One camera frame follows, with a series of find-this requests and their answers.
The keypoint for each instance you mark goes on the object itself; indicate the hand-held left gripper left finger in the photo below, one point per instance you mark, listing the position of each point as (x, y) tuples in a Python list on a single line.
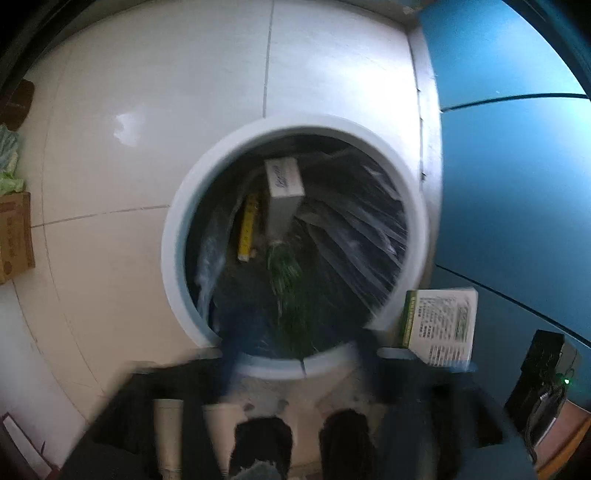
[(232, 350)]

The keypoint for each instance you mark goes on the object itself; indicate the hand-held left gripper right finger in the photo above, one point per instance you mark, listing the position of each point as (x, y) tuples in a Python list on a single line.
[(376, 369)]

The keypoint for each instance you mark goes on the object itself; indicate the green and white printed box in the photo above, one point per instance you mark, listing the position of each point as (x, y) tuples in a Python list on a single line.
[(441, 325)]

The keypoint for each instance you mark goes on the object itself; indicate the white round trash bin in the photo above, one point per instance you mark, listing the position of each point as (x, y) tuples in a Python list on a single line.
[(182, 240)]

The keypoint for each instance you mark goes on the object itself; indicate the white carton box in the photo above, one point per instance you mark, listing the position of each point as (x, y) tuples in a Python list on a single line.
[(284, 194)]

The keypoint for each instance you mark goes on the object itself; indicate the black trash bag liner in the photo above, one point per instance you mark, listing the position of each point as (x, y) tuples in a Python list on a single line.
[(360, 230)]

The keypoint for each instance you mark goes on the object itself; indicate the person's right black shoe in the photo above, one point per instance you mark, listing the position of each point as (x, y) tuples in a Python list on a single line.
[(346, 441)]

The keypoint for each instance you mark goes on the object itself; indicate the person's black shoe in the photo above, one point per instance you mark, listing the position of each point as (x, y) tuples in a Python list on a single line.
[(261, 445), (346, 441)]

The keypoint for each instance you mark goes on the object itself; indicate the green leafy packet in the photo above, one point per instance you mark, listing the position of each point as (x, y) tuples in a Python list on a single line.
[(286, 281)]

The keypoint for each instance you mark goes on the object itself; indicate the person's left black shoe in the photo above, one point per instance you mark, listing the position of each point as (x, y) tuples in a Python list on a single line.
[(261, 445)]

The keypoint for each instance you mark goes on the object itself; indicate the yellow narrow box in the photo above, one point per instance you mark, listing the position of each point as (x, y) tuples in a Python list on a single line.
[(248, 228)]

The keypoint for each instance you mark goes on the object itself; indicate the blue cabinet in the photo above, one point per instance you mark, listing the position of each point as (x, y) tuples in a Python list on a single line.
[(512, 184)]

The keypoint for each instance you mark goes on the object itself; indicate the white flat board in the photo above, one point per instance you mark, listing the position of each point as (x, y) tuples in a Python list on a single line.
[(21, 438)]

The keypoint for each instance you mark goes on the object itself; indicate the brown cardboard box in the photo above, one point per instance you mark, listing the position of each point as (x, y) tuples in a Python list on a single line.
[(14, 237)]

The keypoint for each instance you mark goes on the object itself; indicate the pale green plastic bag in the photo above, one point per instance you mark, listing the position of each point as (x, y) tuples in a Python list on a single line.
[(9, 159)]

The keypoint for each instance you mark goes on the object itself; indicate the dark brown object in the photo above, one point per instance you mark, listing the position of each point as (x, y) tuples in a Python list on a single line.
[(17, 102)]

